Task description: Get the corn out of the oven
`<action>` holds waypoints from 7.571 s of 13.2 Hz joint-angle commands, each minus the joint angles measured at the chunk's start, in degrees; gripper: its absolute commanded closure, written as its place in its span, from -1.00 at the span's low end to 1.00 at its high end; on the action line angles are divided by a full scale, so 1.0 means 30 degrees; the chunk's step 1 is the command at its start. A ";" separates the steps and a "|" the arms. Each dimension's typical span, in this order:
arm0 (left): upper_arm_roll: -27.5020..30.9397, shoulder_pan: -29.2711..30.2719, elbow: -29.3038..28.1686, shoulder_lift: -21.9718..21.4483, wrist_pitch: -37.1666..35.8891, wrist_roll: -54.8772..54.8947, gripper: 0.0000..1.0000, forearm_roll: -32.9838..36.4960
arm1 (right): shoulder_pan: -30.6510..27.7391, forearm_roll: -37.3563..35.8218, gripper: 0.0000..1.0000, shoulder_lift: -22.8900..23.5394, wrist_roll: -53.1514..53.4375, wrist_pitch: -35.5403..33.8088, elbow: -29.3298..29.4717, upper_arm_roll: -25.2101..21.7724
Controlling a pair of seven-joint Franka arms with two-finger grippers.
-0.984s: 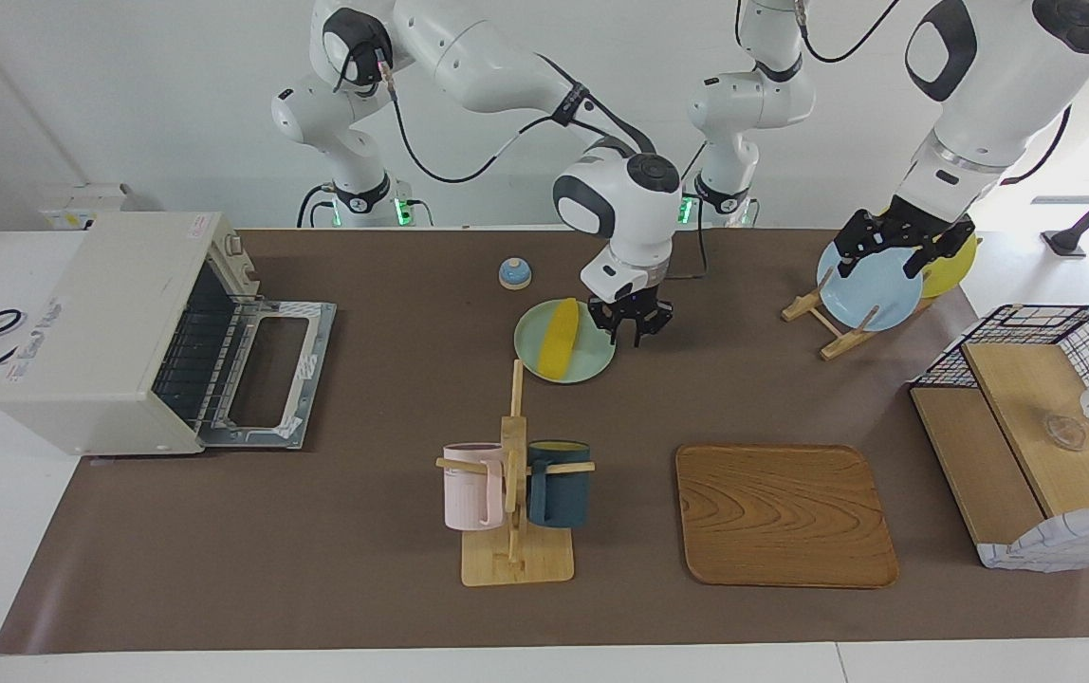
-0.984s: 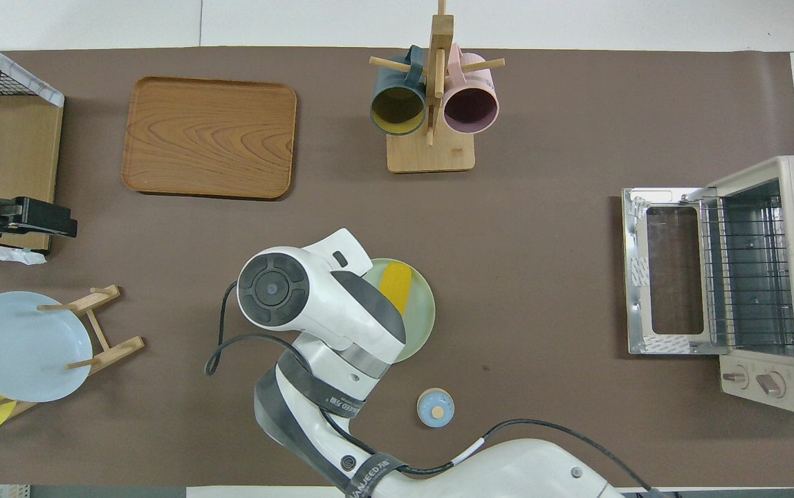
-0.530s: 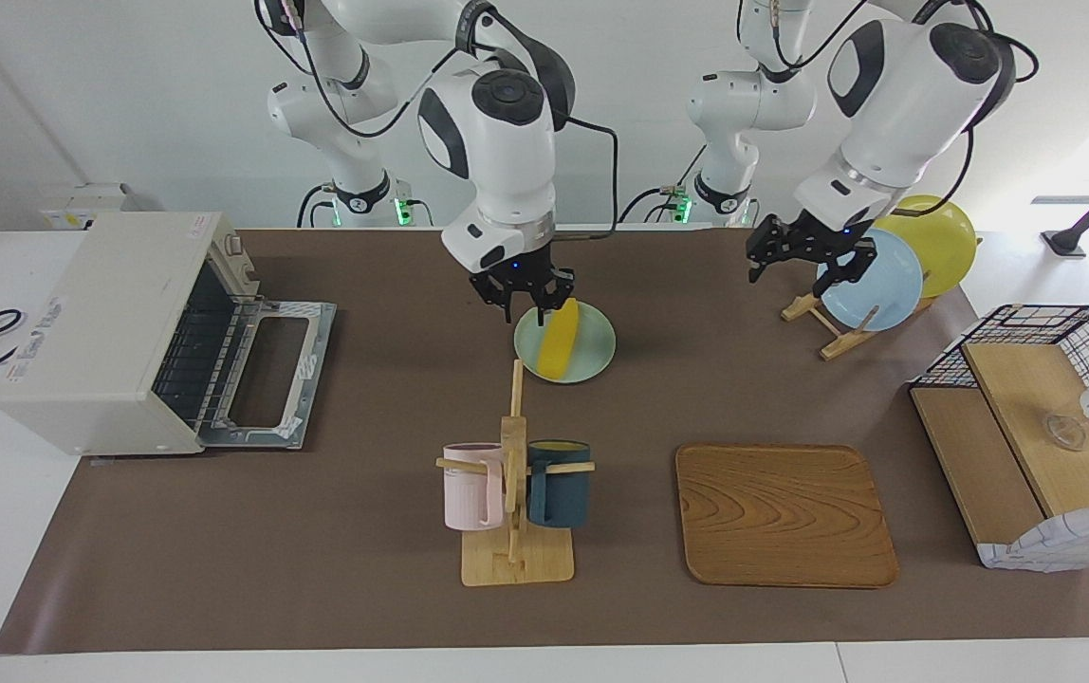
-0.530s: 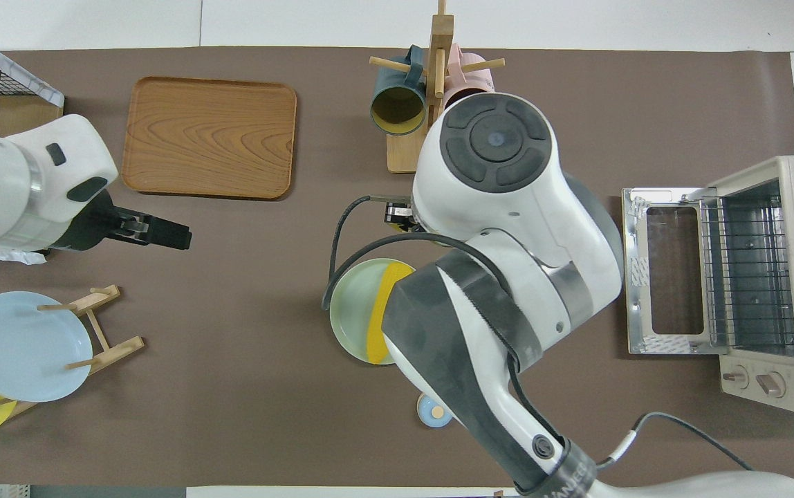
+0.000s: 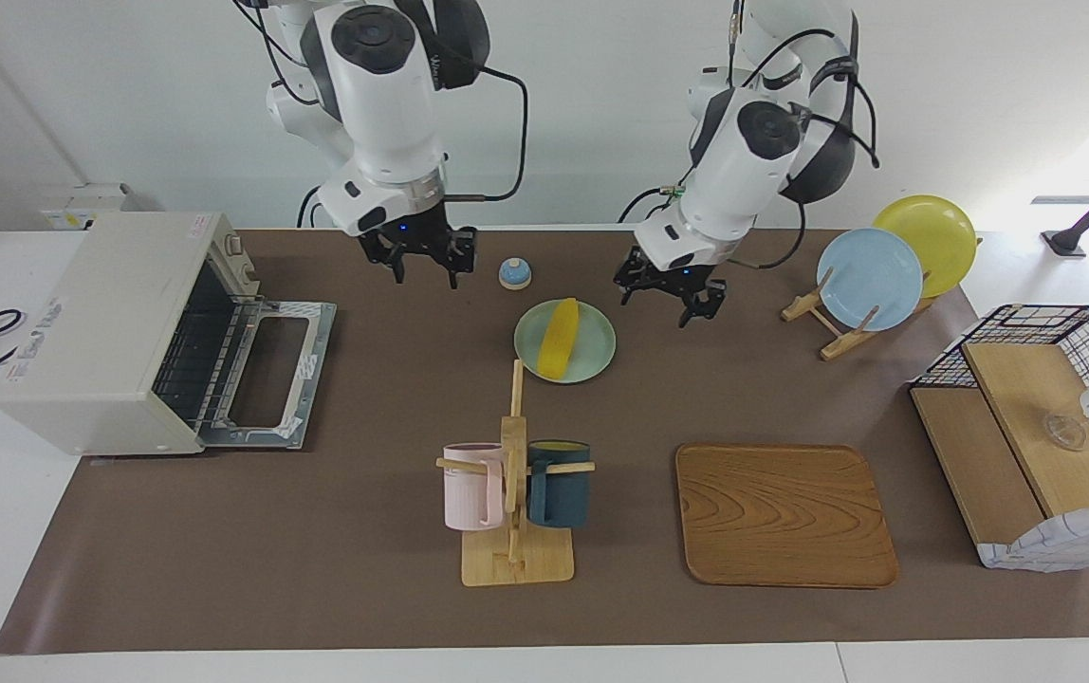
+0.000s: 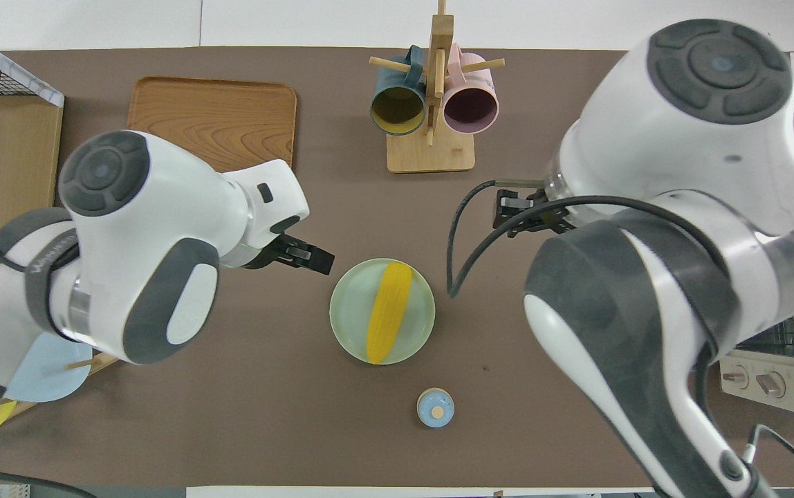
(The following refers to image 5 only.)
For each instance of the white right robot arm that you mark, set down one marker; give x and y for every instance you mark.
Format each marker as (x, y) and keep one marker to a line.
(383, 104)

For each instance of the wooden step shelf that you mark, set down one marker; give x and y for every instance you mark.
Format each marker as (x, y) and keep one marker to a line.
(1028, 389)

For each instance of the brown wooden tray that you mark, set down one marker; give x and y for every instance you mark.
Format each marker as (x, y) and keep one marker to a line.
(782, 517)

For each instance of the white checkered cloth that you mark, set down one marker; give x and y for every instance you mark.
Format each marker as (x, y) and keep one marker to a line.
(1076, 541)

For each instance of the wooden plate rack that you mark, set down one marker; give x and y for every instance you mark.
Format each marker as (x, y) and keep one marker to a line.
(839, 341)

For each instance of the glass oven door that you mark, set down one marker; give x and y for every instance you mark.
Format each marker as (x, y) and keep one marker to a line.
(312, 327)

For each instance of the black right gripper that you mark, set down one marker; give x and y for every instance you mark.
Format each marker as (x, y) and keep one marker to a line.
(416, 242)

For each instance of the wooden mug rack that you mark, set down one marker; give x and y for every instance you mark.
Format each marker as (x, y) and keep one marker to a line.
(514, 560)

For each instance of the dark blue mug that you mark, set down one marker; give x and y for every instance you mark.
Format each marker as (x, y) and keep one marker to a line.
(563, 493)

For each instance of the yellow corn cob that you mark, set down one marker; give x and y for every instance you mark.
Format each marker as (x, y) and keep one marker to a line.
(559, 340)

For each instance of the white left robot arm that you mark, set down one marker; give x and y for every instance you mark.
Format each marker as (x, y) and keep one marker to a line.
(753, 161)

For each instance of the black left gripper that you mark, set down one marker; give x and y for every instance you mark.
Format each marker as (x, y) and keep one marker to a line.
(673, 280)

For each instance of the pink mug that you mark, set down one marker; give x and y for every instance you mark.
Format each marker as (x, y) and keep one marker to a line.
(467, 489)

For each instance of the blue call bell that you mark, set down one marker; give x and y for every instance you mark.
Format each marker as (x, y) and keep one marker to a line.
(515, 275)

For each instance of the yellow plate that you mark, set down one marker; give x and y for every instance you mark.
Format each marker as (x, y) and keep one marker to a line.
(938, 232)

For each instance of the small clear glass bowl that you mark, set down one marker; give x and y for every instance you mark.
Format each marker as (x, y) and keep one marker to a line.
(1065, 433)

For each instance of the light blue plate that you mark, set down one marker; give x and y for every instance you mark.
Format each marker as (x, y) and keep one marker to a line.
(867, 280)

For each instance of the brown table mat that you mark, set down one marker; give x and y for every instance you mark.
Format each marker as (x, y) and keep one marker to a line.
(364, 531)

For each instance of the light green plate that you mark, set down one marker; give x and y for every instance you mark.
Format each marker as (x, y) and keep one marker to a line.
(594, 346)

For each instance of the white socket box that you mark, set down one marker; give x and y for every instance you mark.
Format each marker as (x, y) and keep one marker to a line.
(80, 199)

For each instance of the white toaster oven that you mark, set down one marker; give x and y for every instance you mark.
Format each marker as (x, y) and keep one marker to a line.
(99, 323)

